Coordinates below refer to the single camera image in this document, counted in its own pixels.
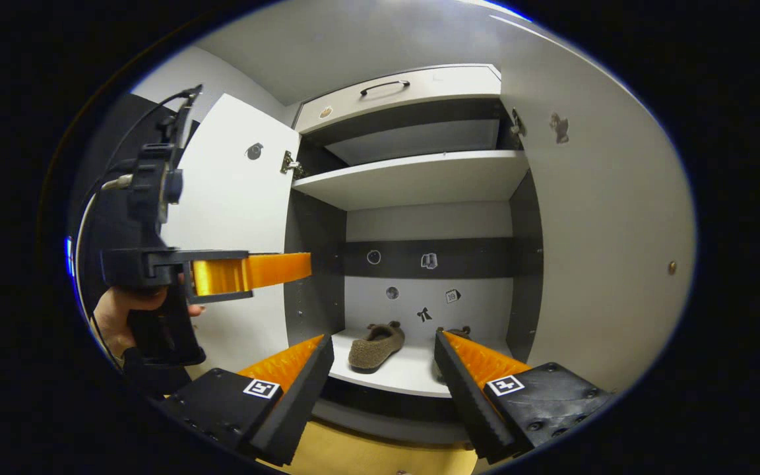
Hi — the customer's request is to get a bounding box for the black cable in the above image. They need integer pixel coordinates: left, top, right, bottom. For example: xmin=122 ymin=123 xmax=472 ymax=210
xmin=104 ymin=86 xmax=201 ymax=182

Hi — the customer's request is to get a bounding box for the white cabinet shelf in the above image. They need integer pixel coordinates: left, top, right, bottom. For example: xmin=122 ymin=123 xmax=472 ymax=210
xmin=329 ymin=329 xmax=513 ymax=398
xmin=291 ymin=150 xmax=530 ymax=212

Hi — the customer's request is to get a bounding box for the black drawer handle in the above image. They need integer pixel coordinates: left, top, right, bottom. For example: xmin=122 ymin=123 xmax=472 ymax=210
xmin=360 ymin=80 xmax=411 ymax=96

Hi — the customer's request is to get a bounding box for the white shoe cabinet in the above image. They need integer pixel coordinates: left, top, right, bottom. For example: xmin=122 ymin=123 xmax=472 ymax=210
xmin=283 ymin=64 xmax=546 ymax=446

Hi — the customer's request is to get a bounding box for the grey cable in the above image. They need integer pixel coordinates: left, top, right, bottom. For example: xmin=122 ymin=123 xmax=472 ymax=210
xmin=73 ymin=175 xmax=135 ymax=317

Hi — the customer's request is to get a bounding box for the white cabinet drawer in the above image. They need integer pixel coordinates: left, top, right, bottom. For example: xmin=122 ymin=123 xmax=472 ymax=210
xmin=293 ymin=64 xmax=503 ymax=135

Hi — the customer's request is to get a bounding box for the white shoe cabinet door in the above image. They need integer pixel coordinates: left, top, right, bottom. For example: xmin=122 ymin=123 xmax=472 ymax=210
xmin=499 ymin=0 xmax=697 ymax=393
xmin=159 ymin=94 xmax=301 ymax=380

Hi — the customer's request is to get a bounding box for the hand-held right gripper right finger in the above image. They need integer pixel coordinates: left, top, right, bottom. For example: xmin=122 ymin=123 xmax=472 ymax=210
xmin=434 ymin=330 xmax=613 ymax=462

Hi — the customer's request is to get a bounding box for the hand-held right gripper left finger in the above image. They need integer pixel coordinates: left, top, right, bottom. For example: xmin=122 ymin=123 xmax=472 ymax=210
xmin=156 ymin=333 xmax=334 ymax=466

